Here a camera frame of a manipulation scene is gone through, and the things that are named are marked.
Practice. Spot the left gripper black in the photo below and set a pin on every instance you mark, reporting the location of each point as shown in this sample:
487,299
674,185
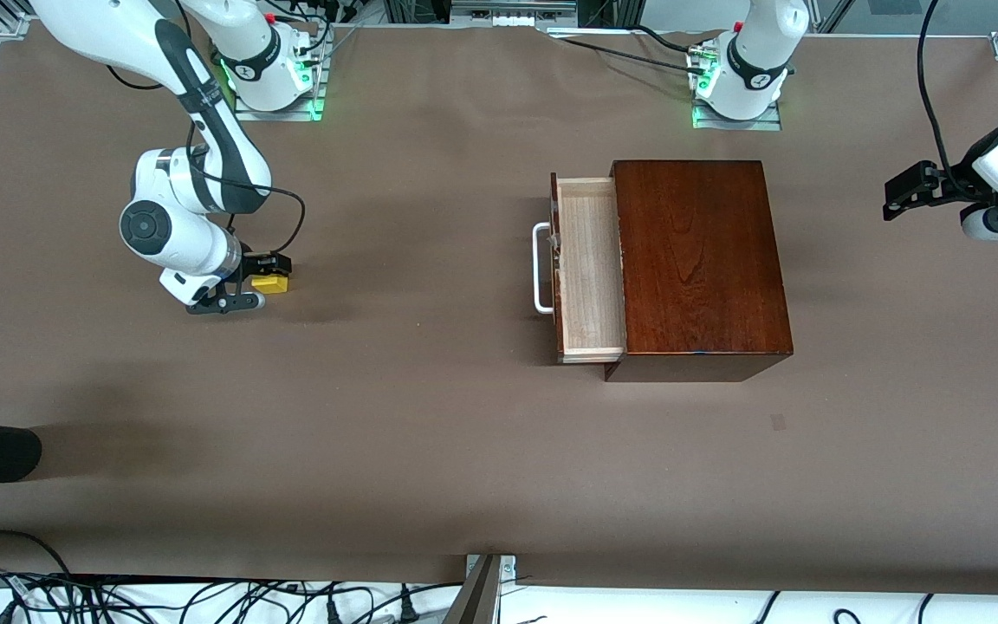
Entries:
952,185

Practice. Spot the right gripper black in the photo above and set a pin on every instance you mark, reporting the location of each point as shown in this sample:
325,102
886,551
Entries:
254,263

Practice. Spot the yellow block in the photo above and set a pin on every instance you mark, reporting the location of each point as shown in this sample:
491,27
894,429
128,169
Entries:
272,284

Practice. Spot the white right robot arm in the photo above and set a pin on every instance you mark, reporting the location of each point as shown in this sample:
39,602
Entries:
178,234

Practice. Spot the dark wooden drawer cabinet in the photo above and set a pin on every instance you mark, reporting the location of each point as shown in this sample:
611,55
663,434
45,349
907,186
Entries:
698,260

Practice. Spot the black power plug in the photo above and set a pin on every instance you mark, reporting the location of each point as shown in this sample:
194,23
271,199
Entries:
408,608
334,612

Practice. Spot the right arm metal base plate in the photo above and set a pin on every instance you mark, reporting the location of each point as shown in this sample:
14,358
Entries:
319,87

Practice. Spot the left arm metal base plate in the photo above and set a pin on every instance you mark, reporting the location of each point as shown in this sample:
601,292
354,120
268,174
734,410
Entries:
737,124

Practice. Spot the aluminium frame profile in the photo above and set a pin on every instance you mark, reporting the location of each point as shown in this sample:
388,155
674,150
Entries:
512,10

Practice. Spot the metal bracket with grey beam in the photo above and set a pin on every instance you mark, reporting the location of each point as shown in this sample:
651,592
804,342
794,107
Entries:
482,589

